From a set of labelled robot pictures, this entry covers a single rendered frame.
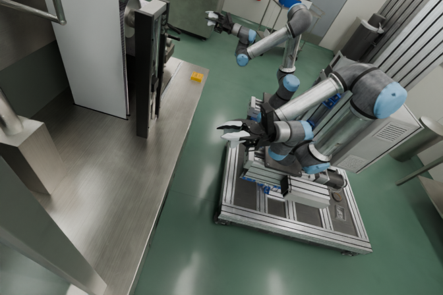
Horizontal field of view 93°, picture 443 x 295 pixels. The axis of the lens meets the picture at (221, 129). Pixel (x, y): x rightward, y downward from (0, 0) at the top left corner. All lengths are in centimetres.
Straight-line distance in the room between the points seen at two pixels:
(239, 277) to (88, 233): 122
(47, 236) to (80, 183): 63
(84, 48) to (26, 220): 76
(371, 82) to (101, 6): 92
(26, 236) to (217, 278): 157
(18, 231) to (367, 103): 90
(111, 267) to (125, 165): 35
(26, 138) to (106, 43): 40
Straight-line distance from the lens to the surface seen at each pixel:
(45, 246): 32
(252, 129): 68
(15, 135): 74
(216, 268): 177
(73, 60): 102
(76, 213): 88
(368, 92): 90
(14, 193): 23
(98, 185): 91
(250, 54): 138
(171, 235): 176
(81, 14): 89
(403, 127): 144
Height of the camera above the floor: 169
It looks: 44 degrees down
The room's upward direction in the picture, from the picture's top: 23 degrees clockwise
